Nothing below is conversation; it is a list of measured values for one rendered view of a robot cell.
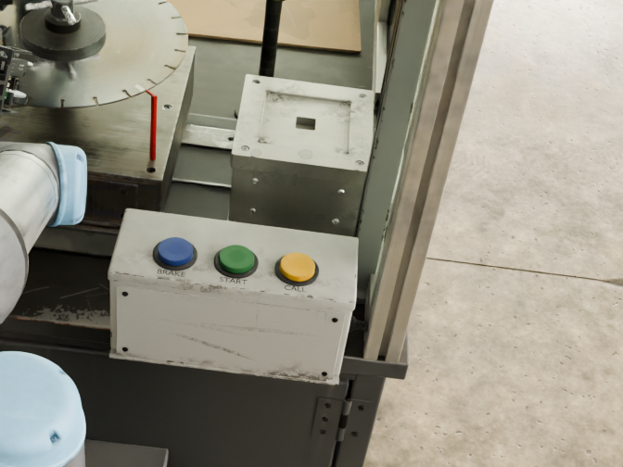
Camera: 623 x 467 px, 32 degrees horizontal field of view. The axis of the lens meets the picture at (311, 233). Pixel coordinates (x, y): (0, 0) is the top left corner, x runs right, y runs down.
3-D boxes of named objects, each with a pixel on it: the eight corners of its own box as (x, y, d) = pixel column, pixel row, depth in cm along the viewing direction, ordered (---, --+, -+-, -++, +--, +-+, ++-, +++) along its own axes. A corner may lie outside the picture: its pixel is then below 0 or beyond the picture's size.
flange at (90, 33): (31, 61, 139) (31, 44, 137) (11, 15, 146) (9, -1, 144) (116, 48, 143) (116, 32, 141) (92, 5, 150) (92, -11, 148)
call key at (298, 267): (314, 266, 127) (316, 254, 125) (311, 291, 124) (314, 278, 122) (280, 261, 126) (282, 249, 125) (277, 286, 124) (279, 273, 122)
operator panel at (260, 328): (341, 321, 140) (359, 236, 130) (338, 387, 132) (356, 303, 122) (125, 294, 139) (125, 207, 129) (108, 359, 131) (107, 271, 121)
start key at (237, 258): (254, 258, 126) (256, 246, 125) (250, 283, 123) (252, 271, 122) (220, 254, 126) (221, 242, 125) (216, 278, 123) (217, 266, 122)
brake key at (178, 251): (195, 251, 126) (195, 238, 125) (189, 275, 123) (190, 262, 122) (159, 246, 126) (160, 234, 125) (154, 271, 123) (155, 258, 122)
